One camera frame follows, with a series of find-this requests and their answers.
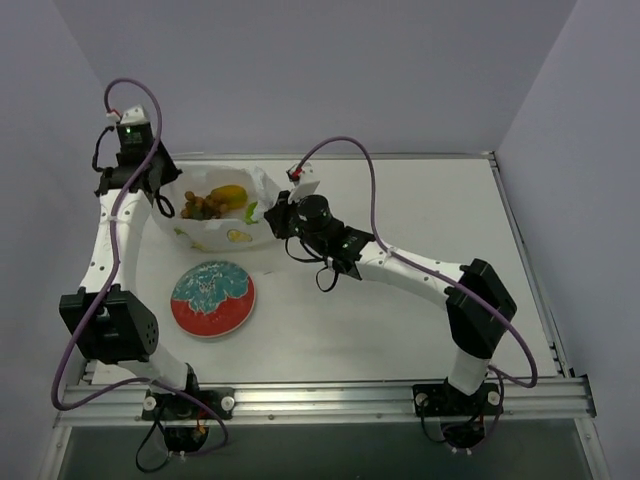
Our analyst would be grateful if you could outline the white plastic bag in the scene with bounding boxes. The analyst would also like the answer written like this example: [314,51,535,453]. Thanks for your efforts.
[152,163,280,252]

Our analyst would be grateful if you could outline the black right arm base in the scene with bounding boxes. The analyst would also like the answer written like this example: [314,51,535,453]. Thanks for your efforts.
[412,380,505,456]

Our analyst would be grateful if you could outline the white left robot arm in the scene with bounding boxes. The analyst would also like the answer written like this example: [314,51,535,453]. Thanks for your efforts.
[59,119,202,419]

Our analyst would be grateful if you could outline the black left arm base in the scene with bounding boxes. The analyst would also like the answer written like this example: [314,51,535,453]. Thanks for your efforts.
[141,387,236,456]

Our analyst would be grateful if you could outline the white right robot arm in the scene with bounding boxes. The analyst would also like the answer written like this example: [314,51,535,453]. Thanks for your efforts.
[264,191,517,413]

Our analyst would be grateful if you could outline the green fake starfruit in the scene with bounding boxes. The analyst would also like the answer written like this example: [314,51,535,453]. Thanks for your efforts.
[244,202,261,225]

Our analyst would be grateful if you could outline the yellow fake mango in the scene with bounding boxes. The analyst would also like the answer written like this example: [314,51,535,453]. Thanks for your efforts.
[207,185,248,210]

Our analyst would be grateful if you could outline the fake longan bunch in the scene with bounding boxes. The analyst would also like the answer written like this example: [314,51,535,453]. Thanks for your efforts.
[180,191,227,221]

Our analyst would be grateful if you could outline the red and teal plate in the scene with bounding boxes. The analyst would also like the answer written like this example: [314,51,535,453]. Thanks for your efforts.
[170,260,257,339]

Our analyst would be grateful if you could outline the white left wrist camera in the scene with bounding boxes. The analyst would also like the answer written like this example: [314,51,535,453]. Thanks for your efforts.
[106,105,150,126]

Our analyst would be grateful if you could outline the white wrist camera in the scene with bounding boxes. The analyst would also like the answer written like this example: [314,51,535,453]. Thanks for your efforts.
[106,105,150,126]
[287,162,320,204]

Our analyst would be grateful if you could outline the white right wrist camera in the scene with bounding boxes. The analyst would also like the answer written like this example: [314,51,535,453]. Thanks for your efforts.
[287,162,320,204]

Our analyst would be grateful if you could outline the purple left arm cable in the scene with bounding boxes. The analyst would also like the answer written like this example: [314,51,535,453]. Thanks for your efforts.
[51,78,231,459]

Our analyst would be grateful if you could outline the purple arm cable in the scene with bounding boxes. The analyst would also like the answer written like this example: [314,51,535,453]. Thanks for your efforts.
[51,78,231,459]
[298,136,539,446]

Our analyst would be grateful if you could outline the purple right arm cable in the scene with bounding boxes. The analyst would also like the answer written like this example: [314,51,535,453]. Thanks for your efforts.
[298,136,539,446]

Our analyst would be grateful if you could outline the aluminium front rail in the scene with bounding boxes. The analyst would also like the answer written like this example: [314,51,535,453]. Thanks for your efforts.
[55,378,597,427]

